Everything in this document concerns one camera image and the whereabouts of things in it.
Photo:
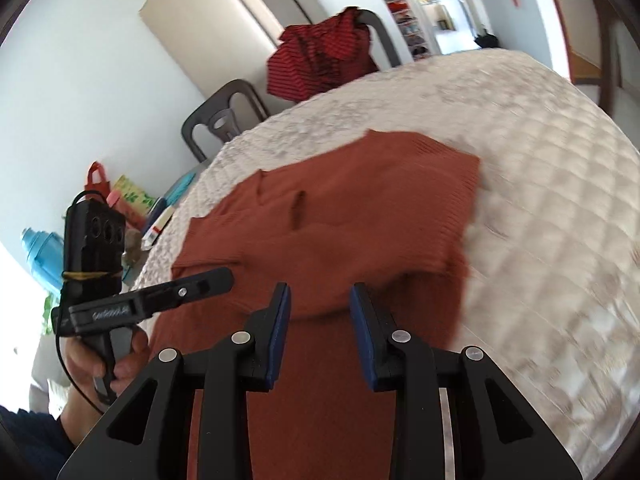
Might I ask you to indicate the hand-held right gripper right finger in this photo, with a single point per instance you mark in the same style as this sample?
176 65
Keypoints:
361 332

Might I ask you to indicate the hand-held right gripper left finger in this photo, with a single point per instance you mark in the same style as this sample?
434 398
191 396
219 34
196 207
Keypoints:
279 332

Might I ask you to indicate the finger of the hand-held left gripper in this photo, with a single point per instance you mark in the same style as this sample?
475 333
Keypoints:
200 284

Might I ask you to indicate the rust knitted sweater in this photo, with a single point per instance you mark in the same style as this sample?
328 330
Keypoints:
360 220

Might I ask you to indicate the person's left forearm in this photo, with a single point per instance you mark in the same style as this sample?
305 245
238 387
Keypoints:
30 440

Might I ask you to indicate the person's left hand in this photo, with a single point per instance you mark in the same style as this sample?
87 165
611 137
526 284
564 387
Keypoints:
80 370

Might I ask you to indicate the glass jar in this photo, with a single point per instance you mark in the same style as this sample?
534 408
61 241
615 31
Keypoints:
132 250

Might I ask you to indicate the teal water bottle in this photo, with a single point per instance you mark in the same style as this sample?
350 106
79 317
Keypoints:
42 257

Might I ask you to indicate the green floral box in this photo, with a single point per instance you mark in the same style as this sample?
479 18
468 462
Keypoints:
132 197

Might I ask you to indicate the red tote bag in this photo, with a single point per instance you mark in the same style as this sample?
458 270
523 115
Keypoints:
97 185

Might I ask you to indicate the white and red box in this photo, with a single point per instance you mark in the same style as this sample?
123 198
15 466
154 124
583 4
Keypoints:
157 227

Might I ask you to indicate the light blue flat box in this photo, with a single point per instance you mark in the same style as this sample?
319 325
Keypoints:
180 187

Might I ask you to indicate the grey plastic chair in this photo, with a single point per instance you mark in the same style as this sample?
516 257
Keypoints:
240 97

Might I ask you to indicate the cream quilted table cover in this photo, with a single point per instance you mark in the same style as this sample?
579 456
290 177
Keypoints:
525 170

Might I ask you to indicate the red checked garment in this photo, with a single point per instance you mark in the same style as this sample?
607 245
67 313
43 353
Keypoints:
315 60

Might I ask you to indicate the beige refrigerator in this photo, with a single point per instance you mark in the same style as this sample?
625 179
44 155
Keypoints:
210 25

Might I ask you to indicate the grey chair under red garment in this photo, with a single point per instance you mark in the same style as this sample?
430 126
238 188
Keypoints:
382 40

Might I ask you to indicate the shoe rack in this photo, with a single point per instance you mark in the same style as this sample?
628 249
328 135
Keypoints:
410 22

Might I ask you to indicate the black bag on floor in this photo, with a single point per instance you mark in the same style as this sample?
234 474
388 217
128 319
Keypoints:
485 41

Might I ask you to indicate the dark wooden chair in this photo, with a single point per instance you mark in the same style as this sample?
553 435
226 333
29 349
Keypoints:
607 45

